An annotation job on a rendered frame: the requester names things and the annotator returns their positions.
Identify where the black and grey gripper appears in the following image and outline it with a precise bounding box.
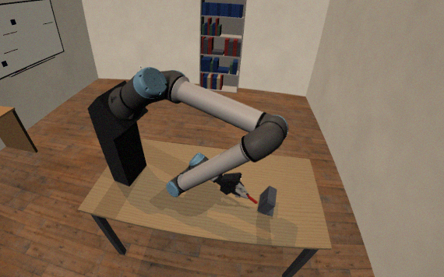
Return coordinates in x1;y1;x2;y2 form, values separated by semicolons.
213;174;249;199

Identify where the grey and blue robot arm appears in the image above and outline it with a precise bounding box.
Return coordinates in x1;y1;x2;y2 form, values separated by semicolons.
108;67;288;197

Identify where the dark grey sloped panel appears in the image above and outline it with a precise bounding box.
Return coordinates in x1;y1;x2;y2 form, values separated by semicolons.
257;186;277;216

